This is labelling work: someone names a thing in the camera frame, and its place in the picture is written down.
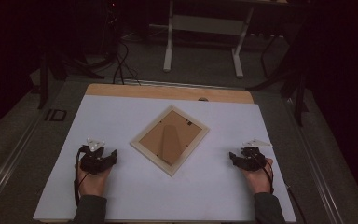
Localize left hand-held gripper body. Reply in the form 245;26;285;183
78;135;112;175

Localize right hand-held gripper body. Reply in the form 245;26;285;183
240;138;273;172

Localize wooden picture frame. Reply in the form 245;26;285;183
130;105;211;177

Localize person's left hand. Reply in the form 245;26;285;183
76;161;113;197

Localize person's right hand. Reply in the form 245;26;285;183
241;158;275;196

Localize black rectangular floor plate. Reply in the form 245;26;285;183
44;108;68;122

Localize black tripod stand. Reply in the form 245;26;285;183
246;31;310;127
36;46;106;110

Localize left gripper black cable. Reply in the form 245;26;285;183
73;145;90;207

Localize metal floor rail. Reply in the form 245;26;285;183
282;96;345;224
0;115;45;216

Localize black floor cables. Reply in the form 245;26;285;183
111;38;143;87

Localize white metal table frame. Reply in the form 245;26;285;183
162;0;256;79

